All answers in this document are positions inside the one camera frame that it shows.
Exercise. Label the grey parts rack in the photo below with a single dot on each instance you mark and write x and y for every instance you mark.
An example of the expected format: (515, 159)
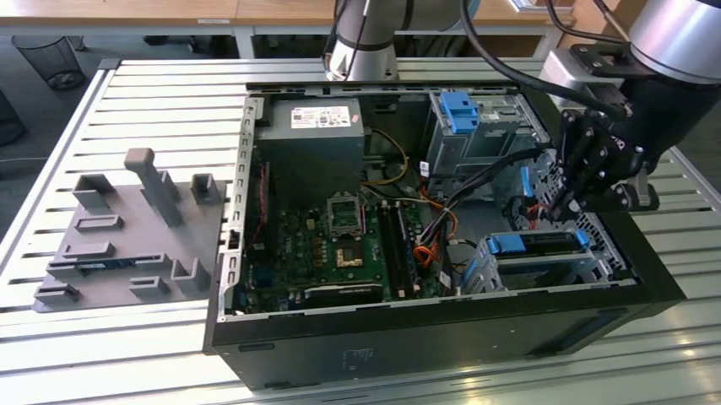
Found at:
(130, 236)

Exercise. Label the dark RAM stick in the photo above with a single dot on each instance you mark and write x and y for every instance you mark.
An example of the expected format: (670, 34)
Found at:
(89, 266)

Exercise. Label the gold square chipset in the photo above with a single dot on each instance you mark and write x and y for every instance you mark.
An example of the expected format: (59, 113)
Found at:
(350, 257)

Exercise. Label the black PC case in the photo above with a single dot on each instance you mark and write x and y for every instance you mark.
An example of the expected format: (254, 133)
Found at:
(394, 350)

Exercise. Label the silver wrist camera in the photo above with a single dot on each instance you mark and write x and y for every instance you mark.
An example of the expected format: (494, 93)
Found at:
(569, 71)

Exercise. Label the black RAM slot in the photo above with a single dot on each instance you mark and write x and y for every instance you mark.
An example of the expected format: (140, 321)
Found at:
(393, 249)
(407, 246)

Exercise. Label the metal disk bay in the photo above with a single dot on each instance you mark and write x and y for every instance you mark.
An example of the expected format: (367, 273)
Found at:
(541, 270)

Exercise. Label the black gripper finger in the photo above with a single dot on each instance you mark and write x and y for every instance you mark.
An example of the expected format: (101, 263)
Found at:
(582, 164)
(630, 199)

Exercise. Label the metal drive cage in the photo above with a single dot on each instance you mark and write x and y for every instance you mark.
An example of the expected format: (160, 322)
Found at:
(485, 143)

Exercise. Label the hard disk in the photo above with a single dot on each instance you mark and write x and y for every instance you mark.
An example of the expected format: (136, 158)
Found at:
(506, 244)

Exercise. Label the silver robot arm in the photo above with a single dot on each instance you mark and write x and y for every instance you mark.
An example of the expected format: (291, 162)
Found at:
(670, 42)

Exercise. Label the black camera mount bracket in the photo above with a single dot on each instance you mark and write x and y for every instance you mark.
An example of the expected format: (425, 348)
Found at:
(597, 59)

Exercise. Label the CPU socket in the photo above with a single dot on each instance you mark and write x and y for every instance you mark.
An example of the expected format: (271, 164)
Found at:
(344, 213)

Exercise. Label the green motherboard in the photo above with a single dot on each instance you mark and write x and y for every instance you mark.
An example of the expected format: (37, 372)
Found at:
(304, 253)

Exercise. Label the wooden cabinet panel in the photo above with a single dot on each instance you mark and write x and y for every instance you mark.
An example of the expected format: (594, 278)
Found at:
(586, 17)

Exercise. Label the black mesh wastebasket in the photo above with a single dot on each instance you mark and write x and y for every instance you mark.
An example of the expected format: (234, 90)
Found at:
(48, 57)

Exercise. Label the blue drive latch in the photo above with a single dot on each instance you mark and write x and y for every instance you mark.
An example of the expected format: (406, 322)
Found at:
(458, 111)

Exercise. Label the wooden desk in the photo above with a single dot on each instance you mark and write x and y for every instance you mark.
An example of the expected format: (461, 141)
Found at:
(140, 8)

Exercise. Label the grey power supply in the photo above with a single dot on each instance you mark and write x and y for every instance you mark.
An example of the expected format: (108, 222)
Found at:
(310, 143)

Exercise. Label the small blue bay clip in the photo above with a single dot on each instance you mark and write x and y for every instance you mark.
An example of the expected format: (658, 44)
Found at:
(526, 181)

